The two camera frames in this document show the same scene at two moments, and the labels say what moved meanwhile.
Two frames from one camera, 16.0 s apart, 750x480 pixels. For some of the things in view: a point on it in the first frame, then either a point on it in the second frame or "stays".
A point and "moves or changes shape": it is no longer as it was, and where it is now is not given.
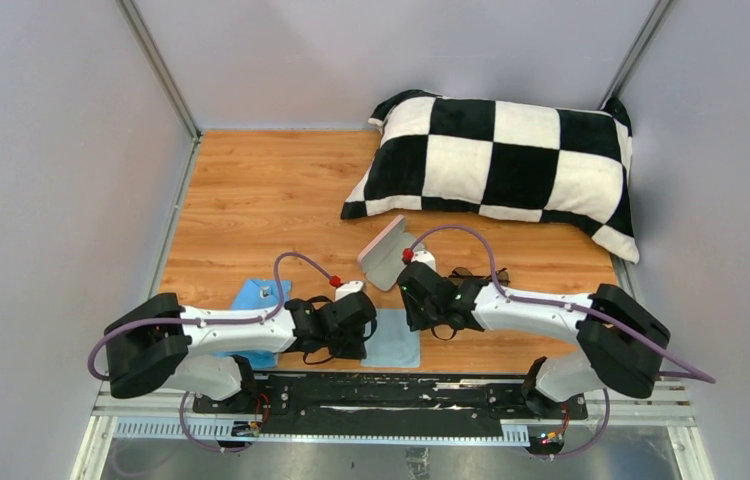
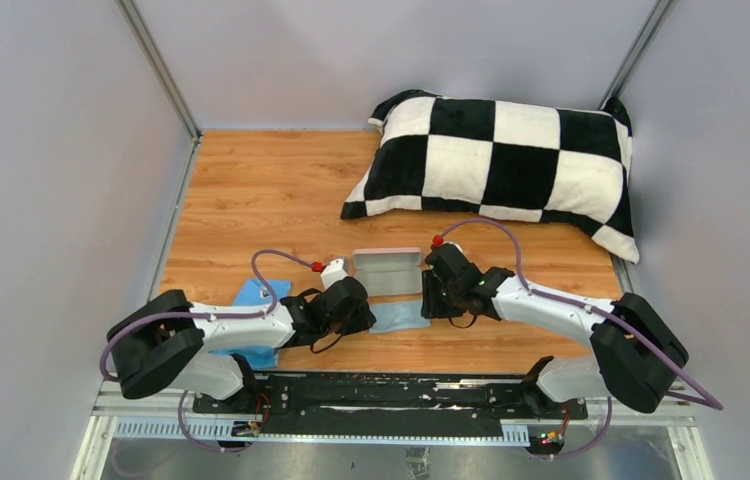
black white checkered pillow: [503, 159] stays
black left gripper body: [342, 345] -> [357, 321]
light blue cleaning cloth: [394, 344] moves or changes shape
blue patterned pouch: [258, 293] stays
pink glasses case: [382, 259] moves or changes shape
